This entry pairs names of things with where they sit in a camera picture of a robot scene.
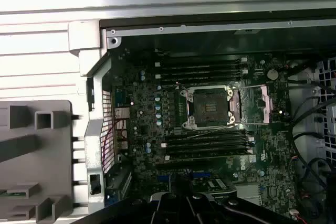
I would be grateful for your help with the silver coin battery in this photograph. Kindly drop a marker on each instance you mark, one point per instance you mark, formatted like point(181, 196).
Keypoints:
point(273, 74)

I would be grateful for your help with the metal socket cover frame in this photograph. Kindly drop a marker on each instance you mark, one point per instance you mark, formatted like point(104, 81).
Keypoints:
point(265, 103)

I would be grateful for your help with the green RAM stick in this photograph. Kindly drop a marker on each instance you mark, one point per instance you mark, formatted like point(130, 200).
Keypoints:
point(9, 194)

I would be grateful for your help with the black RAM slot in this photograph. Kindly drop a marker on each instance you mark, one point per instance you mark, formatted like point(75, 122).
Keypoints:
point(210, 148)
point(210, 142)
point(231, 134)
point(202, 62)
point(202, 67)
point(210, 154)
point(202, 73)
point(202, 79)

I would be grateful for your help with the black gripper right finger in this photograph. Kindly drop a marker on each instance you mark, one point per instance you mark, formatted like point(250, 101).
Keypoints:
point(204, 208)

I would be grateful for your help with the silver chipset heatsink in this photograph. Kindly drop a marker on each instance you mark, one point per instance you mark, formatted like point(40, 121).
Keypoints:
point(246, 192)

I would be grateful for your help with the black open PC case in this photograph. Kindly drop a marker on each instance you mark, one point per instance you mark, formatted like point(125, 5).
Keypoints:
point(95, 140)

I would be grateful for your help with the thin metal locking lever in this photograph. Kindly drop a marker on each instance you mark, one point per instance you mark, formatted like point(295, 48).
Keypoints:
point(210, 132)

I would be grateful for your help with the grey parts rack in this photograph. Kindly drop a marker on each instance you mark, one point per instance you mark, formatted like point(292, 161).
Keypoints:
point(57, 129)

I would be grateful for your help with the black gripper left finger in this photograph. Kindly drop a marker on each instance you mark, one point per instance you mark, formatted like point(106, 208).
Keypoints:
point(162, 208)

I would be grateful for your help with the CPU socket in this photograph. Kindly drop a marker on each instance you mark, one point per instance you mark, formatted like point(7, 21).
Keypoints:
point(210, 107)

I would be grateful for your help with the green motherboard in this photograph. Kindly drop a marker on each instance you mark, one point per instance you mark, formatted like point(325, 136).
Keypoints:
point(147, 108)

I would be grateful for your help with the perforated metal drive cage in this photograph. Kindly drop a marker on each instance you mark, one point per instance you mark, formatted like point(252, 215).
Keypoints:
point(331, 119)

